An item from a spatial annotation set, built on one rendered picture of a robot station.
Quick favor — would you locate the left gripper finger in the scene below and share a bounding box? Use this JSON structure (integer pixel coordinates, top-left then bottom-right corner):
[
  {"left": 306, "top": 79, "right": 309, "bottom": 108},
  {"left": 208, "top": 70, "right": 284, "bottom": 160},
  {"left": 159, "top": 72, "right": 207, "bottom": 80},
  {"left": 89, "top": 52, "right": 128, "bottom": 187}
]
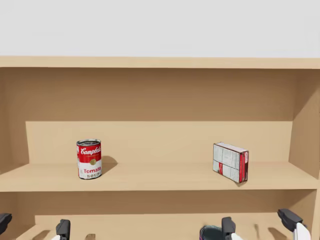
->
[
  {"left": 51, "top": 219, "right": 71, "bottom": 240},
  {"left": 0, "top": 212, "right": 13, "bottom": 234}
]

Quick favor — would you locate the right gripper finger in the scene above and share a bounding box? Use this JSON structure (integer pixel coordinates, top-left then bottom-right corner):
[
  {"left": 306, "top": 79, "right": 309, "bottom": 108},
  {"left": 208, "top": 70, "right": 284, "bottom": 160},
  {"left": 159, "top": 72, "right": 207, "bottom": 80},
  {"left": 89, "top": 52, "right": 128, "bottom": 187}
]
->
[
  {"left": 277, "top": 208, "right": 312, "bottom": 240},
  {"left": 221, "top": 216, "right": 245, "bottom": 240}
]

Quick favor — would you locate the blue flat can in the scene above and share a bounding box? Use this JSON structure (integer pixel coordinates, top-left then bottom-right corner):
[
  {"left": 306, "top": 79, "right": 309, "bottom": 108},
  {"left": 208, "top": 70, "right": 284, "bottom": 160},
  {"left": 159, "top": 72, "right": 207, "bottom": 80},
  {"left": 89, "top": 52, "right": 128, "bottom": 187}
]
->
[{"left": 199, "top": 225, "right": 227, "bottom": 240}]

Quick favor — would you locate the red and white can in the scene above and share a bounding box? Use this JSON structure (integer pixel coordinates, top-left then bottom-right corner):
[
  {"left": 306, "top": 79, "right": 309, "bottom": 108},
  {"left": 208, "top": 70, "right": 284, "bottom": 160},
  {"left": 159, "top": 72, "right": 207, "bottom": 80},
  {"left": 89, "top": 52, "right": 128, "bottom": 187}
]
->
[{"left": 76, "top": 139, "right": 103, "bottom": 180}]

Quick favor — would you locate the red and white carton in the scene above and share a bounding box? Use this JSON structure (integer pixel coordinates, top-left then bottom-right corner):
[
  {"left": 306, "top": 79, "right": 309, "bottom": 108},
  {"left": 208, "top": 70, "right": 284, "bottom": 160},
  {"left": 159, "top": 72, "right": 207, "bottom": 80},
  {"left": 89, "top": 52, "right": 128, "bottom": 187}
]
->
[{"left": 212, "top": 141, "right": 249, "bottom": 184}]

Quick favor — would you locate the pale wooden shelf unit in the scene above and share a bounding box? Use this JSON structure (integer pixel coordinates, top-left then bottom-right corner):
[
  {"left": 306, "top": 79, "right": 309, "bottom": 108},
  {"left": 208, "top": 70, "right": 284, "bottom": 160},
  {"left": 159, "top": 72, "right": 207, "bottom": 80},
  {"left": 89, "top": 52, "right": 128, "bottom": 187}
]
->
[{"left": 0, "top": 55, "right": 320, "bottom": 240}]

